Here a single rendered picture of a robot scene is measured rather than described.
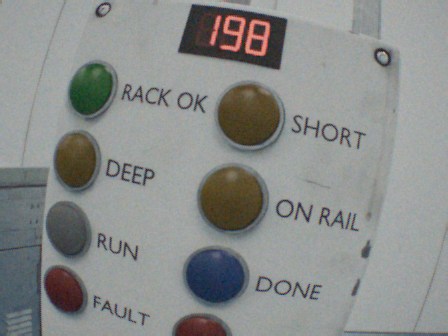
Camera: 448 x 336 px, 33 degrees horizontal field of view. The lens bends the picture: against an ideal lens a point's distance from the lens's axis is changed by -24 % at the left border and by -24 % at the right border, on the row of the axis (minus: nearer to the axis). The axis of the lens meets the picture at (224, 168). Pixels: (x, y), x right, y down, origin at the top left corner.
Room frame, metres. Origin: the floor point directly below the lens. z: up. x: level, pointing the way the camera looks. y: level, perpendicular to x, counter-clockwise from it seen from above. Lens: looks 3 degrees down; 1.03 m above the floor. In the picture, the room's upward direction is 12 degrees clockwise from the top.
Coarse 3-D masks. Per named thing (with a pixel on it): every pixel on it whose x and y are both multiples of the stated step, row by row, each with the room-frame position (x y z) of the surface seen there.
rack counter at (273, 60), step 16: (192, 16) 0.42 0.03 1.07; (256, 16) 0.41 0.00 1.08; (272, 16) 0.41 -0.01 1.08; (192, 32) 0.42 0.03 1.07; (272, 32) 0.41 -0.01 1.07; (192, 48) 0.42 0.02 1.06; (208, 48) 0.41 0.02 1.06; (272, 48) 0.41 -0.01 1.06; (256, 64) 0.41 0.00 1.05; (272, 64) 0.41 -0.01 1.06
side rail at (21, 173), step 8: (0, 168) 1.56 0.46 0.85; (8, 168) 1.61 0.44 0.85; (16, 168) 1.66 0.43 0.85; (24, 168) 1.71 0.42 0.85; (32, 168) 1.75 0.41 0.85; (40, 168) 1.80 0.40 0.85; (48, 168) 1.86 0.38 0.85; (0, 176) 1.57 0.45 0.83; (8, 176) 1.62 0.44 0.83; (16, 176) 1.66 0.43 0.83; (24, 176) 1.71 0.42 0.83; (32, 176) 1.76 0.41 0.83; (40, 176) 1.81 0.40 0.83
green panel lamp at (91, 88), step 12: (84, 72) 0.42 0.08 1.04; (96, 72) 0.42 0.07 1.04; (108, 72) 0.42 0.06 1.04; (72, 84) 0.42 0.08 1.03; (84, 84) 0.42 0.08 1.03; (96, 84) 0.42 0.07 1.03; (108, 84) 0.42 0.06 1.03; (72, 96) 0.42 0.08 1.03; (84, 96) 0.42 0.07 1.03; (96, 96) 0.42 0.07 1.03; (108, 96) 0.42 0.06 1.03; (84, 108) 0.42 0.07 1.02; (96, 108) 0.42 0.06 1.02
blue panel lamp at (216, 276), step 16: (208, 256) 0.40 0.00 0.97; (224, 256) 0.40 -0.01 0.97; (192, 272) 0.40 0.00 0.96; (208, 272) 0.40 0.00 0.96; (224, 272) 0.40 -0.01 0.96; (240, 272) 0.40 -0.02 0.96; (192, 288) 0.40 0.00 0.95; (208, 288) 0.40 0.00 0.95; (224, 288) 0.40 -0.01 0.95; (240, 288) 0.40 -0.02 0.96
